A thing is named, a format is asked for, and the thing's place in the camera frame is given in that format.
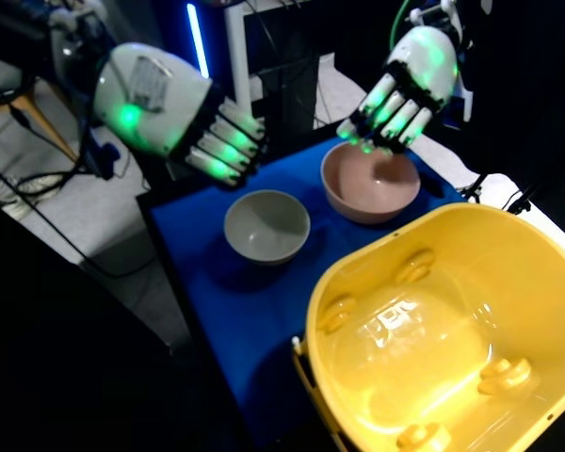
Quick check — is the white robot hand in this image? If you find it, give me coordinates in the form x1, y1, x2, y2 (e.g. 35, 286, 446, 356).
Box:
92, 42, 268, 187
337, 25, 460, 156

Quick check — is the large pink bowl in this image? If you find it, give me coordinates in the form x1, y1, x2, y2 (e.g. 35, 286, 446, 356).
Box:
320, 142, 423, 226

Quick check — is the small pale grey bowl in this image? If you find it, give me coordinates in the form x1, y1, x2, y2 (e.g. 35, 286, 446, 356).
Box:
223, 188, 312, 267

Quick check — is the yellow plastic tub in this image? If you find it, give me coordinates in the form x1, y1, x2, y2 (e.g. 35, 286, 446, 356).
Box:
303, 202, 565, 452

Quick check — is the blue light strip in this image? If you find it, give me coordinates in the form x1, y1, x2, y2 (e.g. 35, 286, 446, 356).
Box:
186, 3, 211, 80

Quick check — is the wooden stool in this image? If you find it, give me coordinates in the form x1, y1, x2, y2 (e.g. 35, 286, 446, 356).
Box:
0, 87, 79, 164

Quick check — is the black tripod leg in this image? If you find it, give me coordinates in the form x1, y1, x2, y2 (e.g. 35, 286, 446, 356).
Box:
456, 173, 489, 203
506, 183, 547, 216

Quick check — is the blue table cloth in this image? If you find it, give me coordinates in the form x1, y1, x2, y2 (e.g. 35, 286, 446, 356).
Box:
148, 136, 470, 448

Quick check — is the green cable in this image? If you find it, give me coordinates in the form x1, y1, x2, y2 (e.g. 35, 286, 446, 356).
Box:
389, 0, 413, 48

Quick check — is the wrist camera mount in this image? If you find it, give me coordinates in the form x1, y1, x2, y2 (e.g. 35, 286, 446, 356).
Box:
442, 37, 476, 131
77, 117, 123, 183

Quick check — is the white metal frame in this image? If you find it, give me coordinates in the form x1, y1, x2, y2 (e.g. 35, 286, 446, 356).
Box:
223, 0, 321, 117

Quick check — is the black floor cable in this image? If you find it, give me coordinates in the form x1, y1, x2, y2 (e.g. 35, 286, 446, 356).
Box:
7, 103, 95, 189

